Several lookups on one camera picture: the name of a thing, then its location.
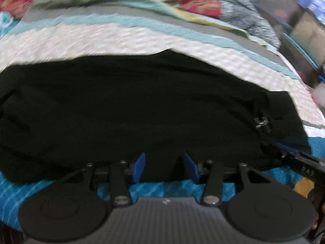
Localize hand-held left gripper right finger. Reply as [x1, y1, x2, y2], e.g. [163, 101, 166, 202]
[181, 152, 270, 207]

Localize teal wavy striped pillow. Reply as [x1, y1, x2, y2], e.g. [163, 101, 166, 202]
[0, 11, 18, 37]

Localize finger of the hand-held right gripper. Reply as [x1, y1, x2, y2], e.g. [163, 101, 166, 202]
[275, 142, 300, 158]

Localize black pants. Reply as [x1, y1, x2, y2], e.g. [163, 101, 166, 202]
[0, 49, 312, 184]

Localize patterned teal beige bedspread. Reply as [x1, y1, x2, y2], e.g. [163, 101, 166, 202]
[0, 0, 325, 230]

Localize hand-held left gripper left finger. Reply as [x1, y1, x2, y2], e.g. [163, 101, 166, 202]
[63, 152, 147, 208]

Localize grey speckled blanket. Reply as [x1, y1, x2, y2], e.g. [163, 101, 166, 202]
[217, 0, 281, 49]

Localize blue cardboard box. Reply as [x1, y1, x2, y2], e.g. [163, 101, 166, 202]
[298, 0, 325, 21]

